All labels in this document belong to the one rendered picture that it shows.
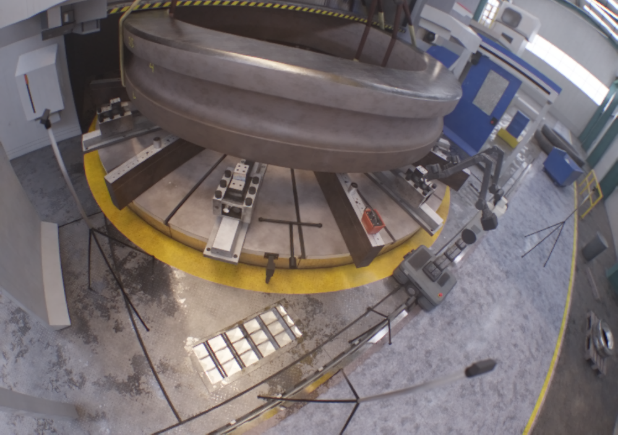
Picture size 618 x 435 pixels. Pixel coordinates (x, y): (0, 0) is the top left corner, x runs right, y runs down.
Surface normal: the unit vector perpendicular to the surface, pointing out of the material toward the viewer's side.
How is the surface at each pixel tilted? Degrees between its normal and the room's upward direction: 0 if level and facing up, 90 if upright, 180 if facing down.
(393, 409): 0
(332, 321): 0
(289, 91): 90
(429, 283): 0
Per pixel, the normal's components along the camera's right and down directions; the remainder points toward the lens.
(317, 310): 0.25, -0.67
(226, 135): -0.17, 0.69
